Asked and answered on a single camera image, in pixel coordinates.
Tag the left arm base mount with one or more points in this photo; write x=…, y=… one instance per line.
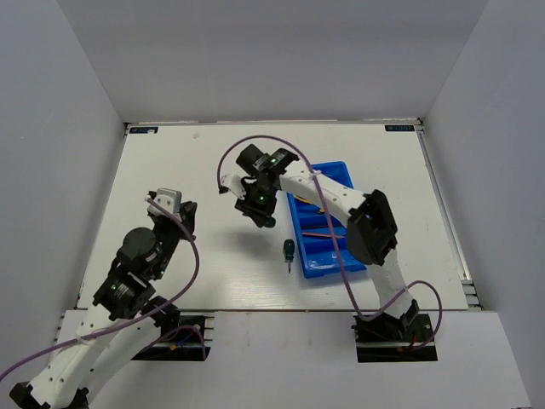
x=183, y=345

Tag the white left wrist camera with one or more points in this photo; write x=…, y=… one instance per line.
x=166, y=198

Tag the yellow black pliers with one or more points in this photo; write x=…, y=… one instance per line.
x=308, y=202

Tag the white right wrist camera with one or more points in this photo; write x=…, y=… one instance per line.
x=232, y=183

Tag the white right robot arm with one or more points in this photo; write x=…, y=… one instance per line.
x=367, y=217

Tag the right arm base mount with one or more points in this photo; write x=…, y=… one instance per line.
x=376, y=344

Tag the brown hex key small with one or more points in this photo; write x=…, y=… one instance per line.
x=323, y=235

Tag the stubby green phillips screwdriver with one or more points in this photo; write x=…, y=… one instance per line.
x=289, y=252

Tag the blue plastic divided bin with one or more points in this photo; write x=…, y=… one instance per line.
x=317, y=255

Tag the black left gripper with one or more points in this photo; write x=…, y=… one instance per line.
x=187, y=215

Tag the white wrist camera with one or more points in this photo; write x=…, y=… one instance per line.
x=232, y=183
x=166, y=198

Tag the right blue corner label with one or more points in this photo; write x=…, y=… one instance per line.
x=399, y=128

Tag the left blue corner label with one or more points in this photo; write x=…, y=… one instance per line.
x=143, y=130

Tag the blue corner label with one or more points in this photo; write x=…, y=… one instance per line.
x=143, y=130
x=399, y=128

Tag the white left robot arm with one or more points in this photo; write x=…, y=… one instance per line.
x=126, y=316

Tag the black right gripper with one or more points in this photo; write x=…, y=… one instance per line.
x=262, y=215

